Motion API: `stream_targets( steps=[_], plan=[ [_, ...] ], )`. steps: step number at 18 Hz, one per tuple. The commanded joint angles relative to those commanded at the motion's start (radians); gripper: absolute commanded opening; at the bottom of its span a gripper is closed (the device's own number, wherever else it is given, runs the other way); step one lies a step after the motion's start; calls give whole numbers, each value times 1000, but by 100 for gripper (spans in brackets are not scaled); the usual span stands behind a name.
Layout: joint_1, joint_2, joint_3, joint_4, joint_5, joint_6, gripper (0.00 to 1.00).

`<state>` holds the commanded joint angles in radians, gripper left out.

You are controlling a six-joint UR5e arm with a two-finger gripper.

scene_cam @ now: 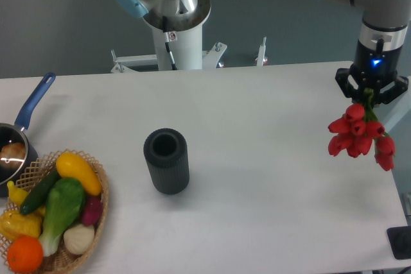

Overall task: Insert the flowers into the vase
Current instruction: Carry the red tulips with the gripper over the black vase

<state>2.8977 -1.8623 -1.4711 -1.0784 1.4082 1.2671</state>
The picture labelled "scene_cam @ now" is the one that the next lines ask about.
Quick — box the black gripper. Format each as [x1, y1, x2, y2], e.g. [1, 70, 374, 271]
[335, 41, 409, 105]

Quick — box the red tulip bouquet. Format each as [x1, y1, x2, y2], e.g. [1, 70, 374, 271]
[328, 89, 396, 171]

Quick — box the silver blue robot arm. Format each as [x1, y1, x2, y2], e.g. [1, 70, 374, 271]
[335, 0, 410, 106]

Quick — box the dark grey ribbed vase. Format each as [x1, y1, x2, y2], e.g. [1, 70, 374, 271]
[143, 128, 189, 195]

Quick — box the black device at edge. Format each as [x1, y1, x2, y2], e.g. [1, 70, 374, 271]
[387, 226, 411, 260]

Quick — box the purple red onion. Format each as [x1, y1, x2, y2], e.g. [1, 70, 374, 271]
[80, 196, 103, 226]

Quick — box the yellow squash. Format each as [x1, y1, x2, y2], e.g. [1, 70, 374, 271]
[55, 152, 102, 196]

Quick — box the green bok choy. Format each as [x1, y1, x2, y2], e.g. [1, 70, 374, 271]
[39, 178, 85, 257]

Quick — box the white garlic bulb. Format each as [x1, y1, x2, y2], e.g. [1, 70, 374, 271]
[63, 223, 94, 255]

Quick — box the green cucumber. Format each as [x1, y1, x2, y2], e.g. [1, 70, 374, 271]
[19, 169, 61, 215]

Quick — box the woven wicker basket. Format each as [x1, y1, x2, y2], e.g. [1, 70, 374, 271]
[0, 149, 110, 274]

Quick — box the brown bread roll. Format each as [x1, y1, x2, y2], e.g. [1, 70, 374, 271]
[1, 142, 26, 169]

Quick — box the yellow banana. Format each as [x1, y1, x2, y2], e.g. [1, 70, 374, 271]
[6, 181, 46, 217]

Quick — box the yellow corn cob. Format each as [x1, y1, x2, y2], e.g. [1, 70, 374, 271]
[1, 210, 42, 242]

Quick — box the orange fruit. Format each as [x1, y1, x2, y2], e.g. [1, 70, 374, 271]
[6, 236, 43, 273]

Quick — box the white frame bracket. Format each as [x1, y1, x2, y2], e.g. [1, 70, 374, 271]
[256, 37, 268, 67]

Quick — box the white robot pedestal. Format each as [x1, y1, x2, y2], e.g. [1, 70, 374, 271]
[111, 26, 227, 73]

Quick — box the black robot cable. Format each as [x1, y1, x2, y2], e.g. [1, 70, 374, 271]
[161, 16, 179, 71]

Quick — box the blue handled saucepan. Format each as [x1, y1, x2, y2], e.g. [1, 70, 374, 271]
[1, 73, 56, 198]

